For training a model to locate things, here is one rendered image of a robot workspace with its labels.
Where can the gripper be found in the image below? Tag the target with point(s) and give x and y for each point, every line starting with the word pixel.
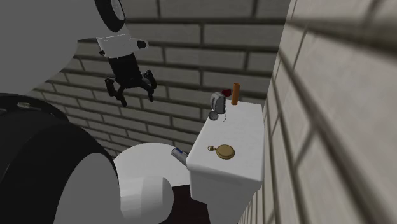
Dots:
pixel 126 69

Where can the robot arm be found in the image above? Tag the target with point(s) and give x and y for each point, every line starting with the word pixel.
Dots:
pixel 37 173

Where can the silver can with blue label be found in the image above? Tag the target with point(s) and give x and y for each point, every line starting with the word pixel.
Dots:
pixel 180 154

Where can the small dark red object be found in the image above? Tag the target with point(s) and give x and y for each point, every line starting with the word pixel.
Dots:
pixel 227 92

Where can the orange cylinder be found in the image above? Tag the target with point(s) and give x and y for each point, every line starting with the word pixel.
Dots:
pixel 235 94

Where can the white toilet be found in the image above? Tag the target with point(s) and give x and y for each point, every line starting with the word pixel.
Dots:
pixel 235 133

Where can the gold pocket watch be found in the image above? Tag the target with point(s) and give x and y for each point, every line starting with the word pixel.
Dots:
pixel 225 152

